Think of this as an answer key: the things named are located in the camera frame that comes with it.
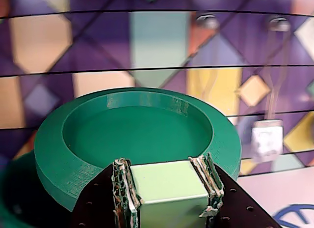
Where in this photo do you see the green 3d-printed container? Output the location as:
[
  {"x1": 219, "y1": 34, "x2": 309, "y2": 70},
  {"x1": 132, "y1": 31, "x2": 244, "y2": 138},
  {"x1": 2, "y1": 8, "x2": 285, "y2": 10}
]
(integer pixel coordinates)
[{"x1": 0, "y1": 150, "x2": 74, "y2": 228}]

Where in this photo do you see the green lid with cube handle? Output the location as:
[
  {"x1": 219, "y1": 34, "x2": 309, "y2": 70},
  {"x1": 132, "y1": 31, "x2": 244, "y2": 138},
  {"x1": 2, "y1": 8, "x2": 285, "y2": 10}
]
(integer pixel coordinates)
[{"x1": 33, "y1": 87, "x2": 243, "y2": 228}]

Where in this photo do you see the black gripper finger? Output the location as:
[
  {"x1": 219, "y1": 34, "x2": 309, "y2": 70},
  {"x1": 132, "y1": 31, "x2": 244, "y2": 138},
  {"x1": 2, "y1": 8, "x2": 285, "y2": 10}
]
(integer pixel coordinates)
[
  {"x1": 70, "y1": 158, "x2": 144, "y2": 228},
  {"x1": 188, "y1": 152, "x2": 283, "y2": 228}
]

